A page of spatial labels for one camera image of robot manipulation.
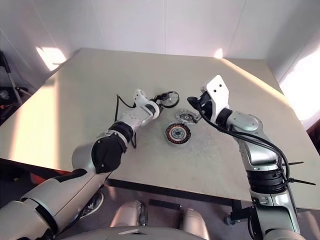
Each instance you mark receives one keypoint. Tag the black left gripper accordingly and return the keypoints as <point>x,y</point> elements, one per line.
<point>159,100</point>

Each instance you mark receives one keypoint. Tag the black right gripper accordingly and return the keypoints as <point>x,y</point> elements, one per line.
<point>205,100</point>

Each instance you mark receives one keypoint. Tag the black spoked rotor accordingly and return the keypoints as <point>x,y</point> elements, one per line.
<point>171,99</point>

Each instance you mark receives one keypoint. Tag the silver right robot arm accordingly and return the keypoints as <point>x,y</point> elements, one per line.
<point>260,152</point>

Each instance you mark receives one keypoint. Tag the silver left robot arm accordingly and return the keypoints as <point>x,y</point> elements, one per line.
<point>75,185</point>

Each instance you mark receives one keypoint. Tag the silver motor lid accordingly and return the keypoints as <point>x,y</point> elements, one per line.
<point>186,116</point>

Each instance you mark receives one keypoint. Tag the motor housing with copper windings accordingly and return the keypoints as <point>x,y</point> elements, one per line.
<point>177,134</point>

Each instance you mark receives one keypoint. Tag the black crossbar under table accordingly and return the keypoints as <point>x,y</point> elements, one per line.
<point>165,203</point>

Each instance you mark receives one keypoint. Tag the black table leg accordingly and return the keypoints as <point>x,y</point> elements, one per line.
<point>235,210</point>

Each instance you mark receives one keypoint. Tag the black zip tie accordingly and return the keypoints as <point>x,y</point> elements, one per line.
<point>296,163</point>
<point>302,182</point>

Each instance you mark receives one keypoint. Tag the rounded silver robot leg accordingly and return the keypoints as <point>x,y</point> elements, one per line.
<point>125,215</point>
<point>192,222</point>

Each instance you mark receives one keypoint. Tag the black caster wheel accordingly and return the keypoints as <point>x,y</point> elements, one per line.
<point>228,220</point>

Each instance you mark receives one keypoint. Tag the dark brown furniture piece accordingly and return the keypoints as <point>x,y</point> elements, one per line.
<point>315,131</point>

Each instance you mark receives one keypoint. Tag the dark sneaker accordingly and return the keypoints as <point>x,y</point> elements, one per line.
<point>93,202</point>

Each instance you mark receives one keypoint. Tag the grey robot chest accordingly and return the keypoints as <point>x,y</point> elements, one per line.
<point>120,233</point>

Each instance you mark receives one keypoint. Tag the red object under table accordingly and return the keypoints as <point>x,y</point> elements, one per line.
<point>37,178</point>

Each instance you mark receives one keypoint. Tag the grey metal stand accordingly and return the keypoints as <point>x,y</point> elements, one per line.
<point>11,75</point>

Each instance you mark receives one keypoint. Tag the dark clutter pile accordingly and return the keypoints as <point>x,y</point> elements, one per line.
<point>8,97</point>

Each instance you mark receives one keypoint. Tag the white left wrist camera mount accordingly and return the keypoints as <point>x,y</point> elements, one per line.
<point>143,102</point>

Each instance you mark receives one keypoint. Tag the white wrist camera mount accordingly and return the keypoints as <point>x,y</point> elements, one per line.
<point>143,102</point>
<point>217,92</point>

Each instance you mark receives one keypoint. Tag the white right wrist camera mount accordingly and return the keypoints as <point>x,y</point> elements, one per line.
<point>217,92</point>

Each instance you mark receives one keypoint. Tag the black table frame rail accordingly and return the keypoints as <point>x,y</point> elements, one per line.
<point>175,188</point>

